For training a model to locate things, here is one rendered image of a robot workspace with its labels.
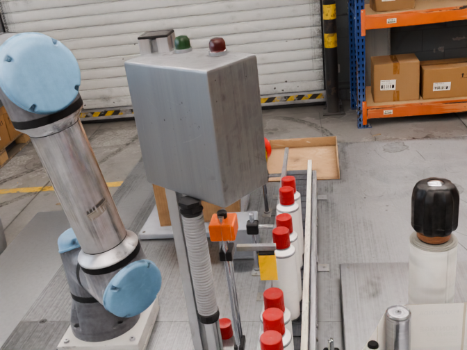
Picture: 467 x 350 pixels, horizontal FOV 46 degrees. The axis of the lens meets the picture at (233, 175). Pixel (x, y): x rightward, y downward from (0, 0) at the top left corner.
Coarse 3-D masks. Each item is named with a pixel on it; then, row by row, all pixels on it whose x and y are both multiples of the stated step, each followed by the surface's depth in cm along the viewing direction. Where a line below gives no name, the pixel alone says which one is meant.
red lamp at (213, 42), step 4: (212, 40) 72; (216, 40) 72; (220, 40) 72; (212, 44) 72; (216, 44) 72; (220, 44) 72; (224, 44) 73; (212, 48) 73; (216, 48) 72; (220, 48) 72; (224, 48) 73; (208, 52) 73; (212, 52) 73; (216, 52) 72; (220, 52) 72; (224, 52) 73
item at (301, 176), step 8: (296, 176) 177; (304, 176) 176; (296, 184) 171; (304, 184) 171; (304, 192) 166; (304, 200) 161; (304, 208) 156; (304, 216) 152; (304, 224) 148; (304, 232) 145; (304, 240) 141; (296, 328) 111; (296, 336) 109; (296, 344) 106
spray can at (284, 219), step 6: (282, 216) 112; (288, 216) 111; (276, 222) 112; (282, 222) 110; (288, 222) 110; (288, 228) 111; (294, 234) 112; (294, 240) 111; (294, 246) 112; (300, 276) 116; (300, 282) 117; (300, 288) 117; (300, 294) 117; (300, 300) 118
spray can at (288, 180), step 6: (282, 180) 127; (288, 180) 127; (294, 180) 127; (282, 186) 128; (294, 186) 127; (294, 192) 128; (300, 198) 129; (300, 204) 129; (300, 210) 130; (300, 216) 130; (300, 222) 131
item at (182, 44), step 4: (180, 36) 77; (184, 36) 77; (176, 40) 77; (180, 40) 77; (184, 40) 77; (188, 40) 77; (176, 44) 77; (180, 44) 77; (184, 44) 77; (188, 44) 77; (176, 48) 77; (180, 48) 77; (184, 48) 77; (188, 48) 77; (176, 52) 78; (180, 52) 77; (184, 52) 77
